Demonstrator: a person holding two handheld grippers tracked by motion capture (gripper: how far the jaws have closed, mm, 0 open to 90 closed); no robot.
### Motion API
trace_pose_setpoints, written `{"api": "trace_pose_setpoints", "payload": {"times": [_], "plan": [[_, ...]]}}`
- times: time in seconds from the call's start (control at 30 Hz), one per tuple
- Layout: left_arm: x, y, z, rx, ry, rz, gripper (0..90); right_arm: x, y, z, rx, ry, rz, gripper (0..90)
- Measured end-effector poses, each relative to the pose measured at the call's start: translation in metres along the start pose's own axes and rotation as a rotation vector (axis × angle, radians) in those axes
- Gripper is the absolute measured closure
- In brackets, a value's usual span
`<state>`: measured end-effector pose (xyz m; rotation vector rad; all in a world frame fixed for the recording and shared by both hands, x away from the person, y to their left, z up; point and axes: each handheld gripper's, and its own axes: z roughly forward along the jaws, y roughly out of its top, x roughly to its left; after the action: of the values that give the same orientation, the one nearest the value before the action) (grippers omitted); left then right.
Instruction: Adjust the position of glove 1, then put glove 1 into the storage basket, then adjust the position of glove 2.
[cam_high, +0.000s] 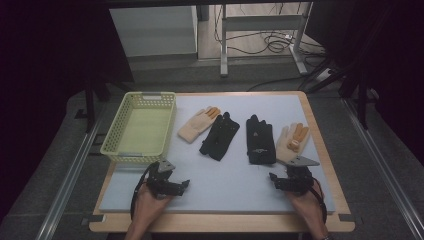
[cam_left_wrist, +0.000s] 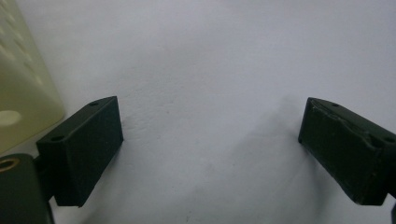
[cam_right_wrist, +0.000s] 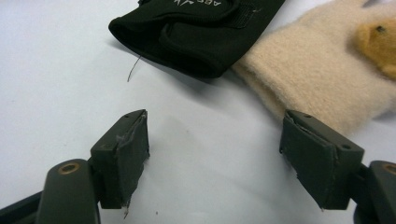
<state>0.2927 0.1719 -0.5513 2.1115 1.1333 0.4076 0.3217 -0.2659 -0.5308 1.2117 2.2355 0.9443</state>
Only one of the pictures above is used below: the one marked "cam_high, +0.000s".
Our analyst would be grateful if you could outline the wooden table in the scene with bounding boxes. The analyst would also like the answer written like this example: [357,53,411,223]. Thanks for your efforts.
[88,90,356,234]

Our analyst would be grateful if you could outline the cream knit glove orange fingertips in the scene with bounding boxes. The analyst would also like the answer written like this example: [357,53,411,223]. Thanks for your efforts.
[275,122,311,166]
[177,105,222,144]

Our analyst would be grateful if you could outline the person's left hand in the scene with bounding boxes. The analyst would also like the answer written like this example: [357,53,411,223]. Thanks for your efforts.
[133,182,175,231]

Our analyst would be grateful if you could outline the person's right hand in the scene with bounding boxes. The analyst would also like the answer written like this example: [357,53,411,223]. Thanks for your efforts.
[284,186,327,234]

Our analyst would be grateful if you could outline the black glove with logo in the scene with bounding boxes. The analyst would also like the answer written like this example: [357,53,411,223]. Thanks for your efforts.
[245,114,277,166]

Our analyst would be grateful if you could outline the white metal desk frame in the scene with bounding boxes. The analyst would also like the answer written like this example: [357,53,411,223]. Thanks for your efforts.
[219,1,315,78]

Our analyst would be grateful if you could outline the white cabinet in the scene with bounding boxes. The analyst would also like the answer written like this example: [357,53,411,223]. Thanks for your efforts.
[109,5,199,58]

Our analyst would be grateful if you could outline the white power strip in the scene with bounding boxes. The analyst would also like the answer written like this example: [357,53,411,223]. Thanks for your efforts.
[315,67,334,83]

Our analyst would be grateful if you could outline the black metal stand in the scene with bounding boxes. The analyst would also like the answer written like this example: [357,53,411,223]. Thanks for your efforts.
[305,54,373,131]
[82,77,135,134]

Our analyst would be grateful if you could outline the aluminium floor rail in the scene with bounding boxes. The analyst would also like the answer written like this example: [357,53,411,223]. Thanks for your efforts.
[34,108,105,240]
[342,97,424,240]

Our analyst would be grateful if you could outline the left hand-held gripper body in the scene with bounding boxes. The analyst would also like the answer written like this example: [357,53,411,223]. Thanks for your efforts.
[145,159,178,198]

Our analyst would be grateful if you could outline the white foam mat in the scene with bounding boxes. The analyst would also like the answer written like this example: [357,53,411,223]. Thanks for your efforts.
[98,94,336,215]

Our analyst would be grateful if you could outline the yellow-green plastic basket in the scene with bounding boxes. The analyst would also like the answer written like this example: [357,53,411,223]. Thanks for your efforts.
[100,91,178,164]

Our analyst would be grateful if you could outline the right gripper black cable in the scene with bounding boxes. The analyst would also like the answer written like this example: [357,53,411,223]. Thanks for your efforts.
[308,177,329,225]

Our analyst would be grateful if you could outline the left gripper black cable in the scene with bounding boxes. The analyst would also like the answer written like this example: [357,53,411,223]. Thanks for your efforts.
[129,163,157,221]

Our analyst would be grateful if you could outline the plain black glove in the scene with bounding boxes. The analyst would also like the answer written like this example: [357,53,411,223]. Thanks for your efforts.
[199,111,241,162]

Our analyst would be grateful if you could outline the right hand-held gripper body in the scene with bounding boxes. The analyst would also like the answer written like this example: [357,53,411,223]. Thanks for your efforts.
[283,155,321,196]

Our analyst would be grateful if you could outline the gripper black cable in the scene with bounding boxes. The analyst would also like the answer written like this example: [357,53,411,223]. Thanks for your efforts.
[129,163,157,221]
[308,177,329,225]

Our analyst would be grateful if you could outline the tangle of floor cables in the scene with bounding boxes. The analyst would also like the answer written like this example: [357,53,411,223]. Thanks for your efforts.
[214,3,327,57]

